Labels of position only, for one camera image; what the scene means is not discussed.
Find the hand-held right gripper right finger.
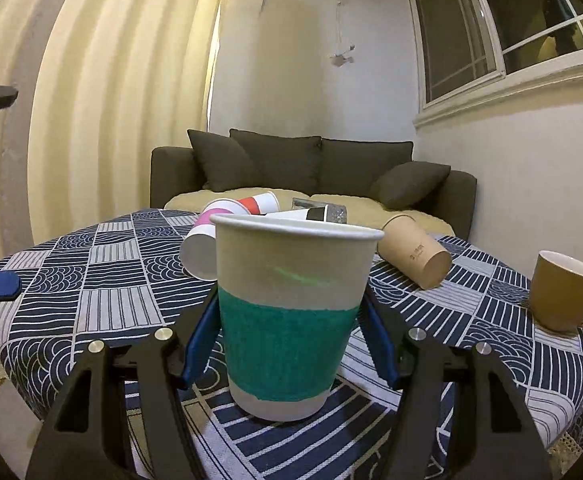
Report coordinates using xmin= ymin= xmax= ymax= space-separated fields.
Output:
xmin=361 ymin=287 xmax=555 ymax=480

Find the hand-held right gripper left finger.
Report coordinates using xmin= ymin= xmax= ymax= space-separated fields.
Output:
xmin=24 ymin=292 xmax=222 ymax=480

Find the teal banded paper cup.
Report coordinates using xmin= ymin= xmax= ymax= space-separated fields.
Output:
xmin=210 ymin=212 xmax=385 ymax=422

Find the pink and white paper cup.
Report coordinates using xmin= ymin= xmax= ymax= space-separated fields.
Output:
xmin=179 ymin=199 xmax=247 ymax=281

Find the brown paper cup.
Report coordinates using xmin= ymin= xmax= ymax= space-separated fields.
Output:
xmin=376 ymin=213 xmax=453 ymax=291

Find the black and white paper cup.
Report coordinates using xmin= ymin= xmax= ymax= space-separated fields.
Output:
xmin=264 ymin=206 xmax=329 ymax=224

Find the red and white paper cup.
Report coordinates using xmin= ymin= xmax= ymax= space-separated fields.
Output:
xmin=236 ymin=191 xmax=280 ymax=216

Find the navy patterned tablecloth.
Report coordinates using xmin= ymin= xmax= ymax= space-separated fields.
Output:
xmin=0 ymin=207 xmax=583 ymax=480

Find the cream curtain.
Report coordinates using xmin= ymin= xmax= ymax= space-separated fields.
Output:
xmin=0 ymin=0 xmax=230 ymax=263

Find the cream sofa blanket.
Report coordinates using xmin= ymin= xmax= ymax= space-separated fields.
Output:
xmin=164 ymin=187 xmax=456 ymax=239

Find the dark brown throw pillow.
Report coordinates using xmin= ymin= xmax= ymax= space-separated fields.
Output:
xmin=370 ymin=161 xmax=451 ymax=211
xmin=188 ymin=129 xmax=263 ymax=194

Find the dark brown sofa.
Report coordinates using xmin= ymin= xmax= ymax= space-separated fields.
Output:
xmin=150 ymin=129 xmax=477 ymax=241

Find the dark brown back cushion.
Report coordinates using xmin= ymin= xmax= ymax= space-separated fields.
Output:
xmin=319 ymin=138 xmax=415 ymax=199
xmin=230 ymin=129 xmax=323 ymax=192

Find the tan ceramic mug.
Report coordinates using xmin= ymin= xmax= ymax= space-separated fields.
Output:
xmin=528 ymin=250 xmax=583 ymax=334

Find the white framed window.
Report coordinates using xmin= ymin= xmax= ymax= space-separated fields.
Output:
xmin=402 ymin=0 xmax=583 ymax=113

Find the broken wall hook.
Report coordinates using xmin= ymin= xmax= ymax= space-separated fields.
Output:
xmin=330 ymin=44 xmax=357 ymax=68

